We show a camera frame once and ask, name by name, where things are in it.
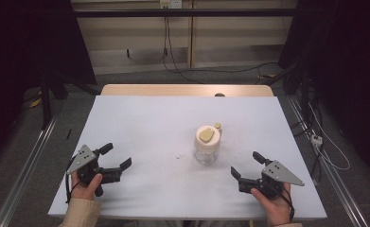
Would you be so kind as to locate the white wall socket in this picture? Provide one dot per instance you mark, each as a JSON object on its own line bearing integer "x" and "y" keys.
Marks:
{"x": 170, "y": 3}

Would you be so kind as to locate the light wooden table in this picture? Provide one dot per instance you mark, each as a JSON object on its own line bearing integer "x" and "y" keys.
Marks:
{"x": 173, "y": 90}

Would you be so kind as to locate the white table cover sheet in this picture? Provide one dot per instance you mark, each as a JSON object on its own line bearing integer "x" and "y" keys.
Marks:
{"x": 160, "y": 119}

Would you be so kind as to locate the white power strip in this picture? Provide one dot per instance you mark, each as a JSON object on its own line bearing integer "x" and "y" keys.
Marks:
{"x": 316, "y": 139}

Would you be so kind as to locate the black curtain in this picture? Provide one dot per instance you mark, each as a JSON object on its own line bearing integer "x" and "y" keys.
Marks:
{"x": 25, "y": 47}
{"x": 346, "y": 63}

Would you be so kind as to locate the small black floor piece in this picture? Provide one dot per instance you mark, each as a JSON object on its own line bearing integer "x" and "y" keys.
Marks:
{"x": 68, "y": 134}

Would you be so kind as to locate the black metal stand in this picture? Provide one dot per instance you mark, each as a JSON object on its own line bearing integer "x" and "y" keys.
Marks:
{"x": 46, "y": 101}

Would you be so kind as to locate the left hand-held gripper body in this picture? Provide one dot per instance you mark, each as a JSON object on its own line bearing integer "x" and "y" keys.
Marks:
{"x": 82, "y": 158}

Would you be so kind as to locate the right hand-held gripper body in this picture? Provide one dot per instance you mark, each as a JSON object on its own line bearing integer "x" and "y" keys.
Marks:
{"x": 278, "y": 176}

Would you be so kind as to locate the glass jar with cream lid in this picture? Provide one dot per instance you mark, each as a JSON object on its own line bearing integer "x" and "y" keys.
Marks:
{"x": 207, "y": 142}

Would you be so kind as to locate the yellow floor tape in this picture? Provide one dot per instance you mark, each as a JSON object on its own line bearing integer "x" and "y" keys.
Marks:
{"x": 36, "y": 102}
{"x": 267, "y": 76}

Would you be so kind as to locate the black horizontal bar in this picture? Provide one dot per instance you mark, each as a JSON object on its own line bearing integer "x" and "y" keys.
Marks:
{"x": 185, "y": 12}

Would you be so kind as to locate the aluminium floor rail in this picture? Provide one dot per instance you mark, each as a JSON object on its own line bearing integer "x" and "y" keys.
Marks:
{"x": 331, "y": 176}
{"x": 25, "y": 176}

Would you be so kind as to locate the person's right hand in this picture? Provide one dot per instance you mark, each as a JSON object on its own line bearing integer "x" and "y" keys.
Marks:
{"x": 277, "y": 208}

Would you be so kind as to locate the person's left hand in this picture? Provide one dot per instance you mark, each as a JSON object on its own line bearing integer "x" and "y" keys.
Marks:
{"x": 84, "y": 190}

